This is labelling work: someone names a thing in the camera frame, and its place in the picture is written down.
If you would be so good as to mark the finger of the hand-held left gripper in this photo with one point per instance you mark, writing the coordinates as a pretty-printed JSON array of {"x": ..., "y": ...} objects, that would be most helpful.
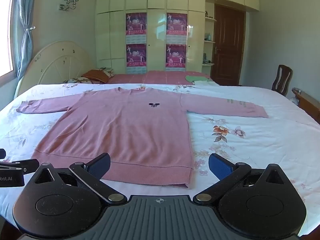
[
  {"x": 2, "y": 153},
  {"x": 25, "y": 165}
]

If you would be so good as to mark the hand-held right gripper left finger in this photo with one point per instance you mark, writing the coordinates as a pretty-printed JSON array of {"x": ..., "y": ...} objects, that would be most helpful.
[{"x": 98, "y": 166}]

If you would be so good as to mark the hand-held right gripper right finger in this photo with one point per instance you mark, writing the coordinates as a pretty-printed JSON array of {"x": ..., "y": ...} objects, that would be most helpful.
[{"x": 220, "y": 166}]

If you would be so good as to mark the pink long-sleeve sweater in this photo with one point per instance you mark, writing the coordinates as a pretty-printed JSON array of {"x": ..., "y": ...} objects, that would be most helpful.
[{"x": 125, "y": 130}]

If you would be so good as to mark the white floral bed sheet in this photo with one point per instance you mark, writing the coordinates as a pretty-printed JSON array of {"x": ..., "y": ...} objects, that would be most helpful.
[{"x": 250, "y": 145}]

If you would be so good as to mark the white folded cloth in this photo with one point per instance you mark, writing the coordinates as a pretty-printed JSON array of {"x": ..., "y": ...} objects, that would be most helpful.
[{"x": 206, "y": 83}]

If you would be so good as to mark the floral striped pillow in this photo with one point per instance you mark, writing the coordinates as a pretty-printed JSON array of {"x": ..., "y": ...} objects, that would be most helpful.
[{"x": 77, "y": 80}]

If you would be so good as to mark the green folded cloth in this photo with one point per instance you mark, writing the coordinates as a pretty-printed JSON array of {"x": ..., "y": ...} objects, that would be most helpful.
[{"x": 196, "y": 78}]

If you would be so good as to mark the orange folded cloth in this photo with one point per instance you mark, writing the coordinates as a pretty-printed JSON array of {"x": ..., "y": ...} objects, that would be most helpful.
[{"x": 93, "y": 75}]

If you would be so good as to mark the small floral pillow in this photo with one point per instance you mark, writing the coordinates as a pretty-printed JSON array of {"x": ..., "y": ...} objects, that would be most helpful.
[{"x": 108, "y": 72}]

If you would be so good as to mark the pink checked bedspread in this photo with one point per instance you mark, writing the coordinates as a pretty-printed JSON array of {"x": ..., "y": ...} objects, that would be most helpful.
[{"x": 162, "y": 77}]

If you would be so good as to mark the cream round headboard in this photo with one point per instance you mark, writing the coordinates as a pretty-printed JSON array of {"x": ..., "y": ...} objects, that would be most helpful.
[{"x": 57, "y": 62}]

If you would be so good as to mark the dark wooden chair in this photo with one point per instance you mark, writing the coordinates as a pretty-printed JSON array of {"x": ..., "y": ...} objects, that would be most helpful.
[{"x": 282, "y": 78}]

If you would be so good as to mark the brown wooden furniture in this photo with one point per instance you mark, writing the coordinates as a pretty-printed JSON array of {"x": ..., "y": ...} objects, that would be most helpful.
[{"x": 307, "y": 102}]

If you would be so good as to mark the blue curtain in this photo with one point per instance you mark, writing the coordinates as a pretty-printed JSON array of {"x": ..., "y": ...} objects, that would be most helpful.
[{"x": 25, "y": 42}]

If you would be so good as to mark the window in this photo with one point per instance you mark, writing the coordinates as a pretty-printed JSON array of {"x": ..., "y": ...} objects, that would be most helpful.
[{"x": 6, "y": 30}]

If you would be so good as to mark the brown wooden door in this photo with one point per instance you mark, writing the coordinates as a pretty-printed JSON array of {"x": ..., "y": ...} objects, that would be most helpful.
[{"x": 228, "y": 42}]

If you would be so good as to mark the cream corner shelf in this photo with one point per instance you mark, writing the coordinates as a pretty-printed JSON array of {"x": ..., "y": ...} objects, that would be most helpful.
[{"x": 208, "y": 41}]

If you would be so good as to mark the curtain holdback hook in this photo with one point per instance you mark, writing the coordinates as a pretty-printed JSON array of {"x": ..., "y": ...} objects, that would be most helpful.
[{"x": 30, "y": 28}]

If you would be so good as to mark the blue glass jar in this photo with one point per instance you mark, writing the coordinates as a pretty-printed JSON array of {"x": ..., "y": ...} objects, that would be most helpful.
[{"x": 207, "y": 36}]

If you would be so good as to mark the cream glossy wardrobe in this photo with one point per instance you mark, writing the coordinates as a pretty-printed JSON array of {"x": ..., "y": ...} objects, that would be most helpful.
[{"x": 155, "y": 5}]

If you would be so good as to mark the pink wall poster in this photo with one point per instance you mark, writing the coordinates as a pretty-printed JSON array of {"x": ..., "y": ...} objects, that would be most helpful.
[
  {"x": 136, "y": 56},
  {"x": 136, "y": 25},
  {"x": 175, "y": 55},
  {"x": 177, "y": 25}
]

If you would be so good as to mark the wall lamp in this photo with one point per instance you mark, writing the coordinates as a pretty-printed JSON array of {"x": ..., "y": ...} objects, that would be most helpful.
[{"x": 69, "y": 0}]

